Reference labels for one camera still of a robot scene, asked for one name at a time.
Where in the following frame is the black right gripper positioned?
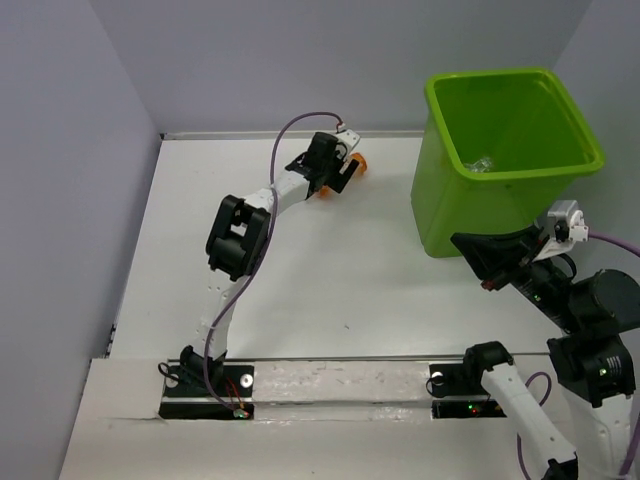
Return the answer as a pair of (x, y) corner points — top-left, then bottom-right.
(452, 221), (584, 330)

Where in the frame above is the clear bottle green-blue label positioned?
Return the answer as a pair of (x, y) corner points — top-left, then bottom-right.
(462, 156), (495, 174)

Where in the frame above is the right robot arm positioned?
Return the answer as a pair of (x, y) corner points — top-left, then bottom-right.
(451, 222), (639, 479)

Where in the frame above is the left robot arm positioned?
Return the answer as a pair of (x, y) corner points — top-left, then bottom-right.
(158, 127), (360, 395)

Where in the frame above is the green plastic bin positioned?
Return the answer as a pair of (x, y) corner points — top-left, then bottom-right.
(410, 67), (605, 258)

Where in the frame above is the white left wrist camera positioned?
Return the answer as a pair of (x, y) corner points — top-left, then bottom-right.
(335, 129), (361, 156)

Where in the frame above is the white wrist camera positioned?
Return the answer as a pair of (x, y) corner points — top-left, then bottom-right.
(534, 200), (589, 261)
(335, 129), (361, 156)

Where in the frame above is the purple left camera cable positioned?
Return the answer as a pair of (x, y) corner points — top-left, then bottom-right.
(202, 110), (349, 416)

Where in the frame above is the purple camera cable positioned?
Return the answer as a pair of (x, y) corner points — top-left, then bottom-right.
(514, 232), (640, 480)
(202, 110), (349, 416)

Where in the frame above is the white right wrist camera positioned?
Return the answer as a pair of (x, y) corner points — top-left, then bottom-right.
(534, 200), (589, 261)

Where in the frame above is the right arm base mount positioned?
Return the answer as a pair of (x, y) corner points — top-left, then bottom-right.
(425, 363), (506, 420)

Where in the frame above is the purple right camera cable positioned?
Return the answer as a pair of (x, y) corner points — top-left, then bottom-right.
(514, 232), (640, 480)

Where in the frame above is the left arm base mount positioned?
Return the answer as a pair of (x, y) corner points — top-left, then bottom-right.
(157, 362), (255, 421)

